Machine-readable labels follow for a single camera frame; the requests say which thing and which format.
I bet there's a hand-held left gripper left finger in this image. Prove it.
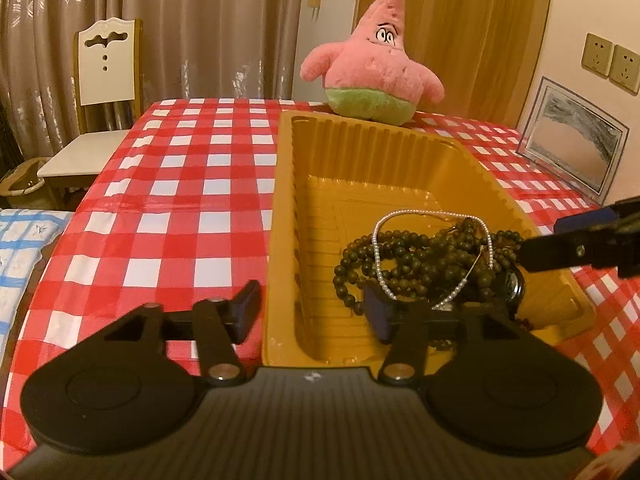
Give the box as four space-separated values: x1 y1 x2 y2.
104 280 262 386

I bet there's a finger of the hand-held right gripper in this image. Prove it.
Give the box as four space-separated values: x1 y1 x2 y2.
555 199 640 234
519 225 640 278

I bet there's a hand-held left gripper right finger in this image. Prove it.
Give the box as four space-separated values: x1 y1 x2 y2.
364 285 521 386

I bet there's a black wristwatch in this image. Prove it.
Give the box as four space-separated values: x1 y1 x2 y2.
494 266 527 312

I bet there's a white pearl necklace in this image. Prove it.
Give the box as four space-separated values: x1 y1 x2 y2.
372 208 496 311

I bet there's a dark wooden bead necklace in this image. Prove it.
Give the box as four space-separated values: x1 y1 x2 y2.
332 217 532 351

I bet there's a yellow plastic tray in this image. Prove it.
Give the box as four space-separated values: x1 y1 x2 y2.
261 110 598 368

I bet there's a framed sand picture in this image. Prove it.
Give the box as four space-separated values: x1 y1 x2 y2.
517 76 630 198

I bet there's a red checkered tablecloth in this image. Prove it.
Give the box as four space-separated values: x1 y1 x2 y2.
0 97 640 466

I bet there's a wooden door panel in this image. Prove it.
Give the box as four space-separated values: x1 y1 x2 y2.
352 0 556 128

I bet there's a blue checked bedsheet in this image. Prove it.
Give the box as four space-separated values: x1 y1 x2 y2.
0 208 73 361

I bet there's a pink starfish plush toy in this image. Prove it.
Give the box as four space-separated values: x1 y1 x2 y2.
300 0 446 127

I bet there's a woven basket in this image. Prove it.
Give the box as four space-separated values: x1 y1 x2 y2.
0 156 53 196

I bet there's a cream wooden chair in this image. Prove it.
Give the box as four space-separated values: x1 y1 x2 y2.
37 17 146 211

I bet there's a grey patterned curtain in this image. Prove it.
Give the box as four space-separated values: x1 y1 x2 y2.
0 0 306 161

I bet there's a beige wall outlet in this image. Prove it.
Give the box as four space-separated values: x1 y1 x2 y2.
611 44 640 93
582 32 615 77

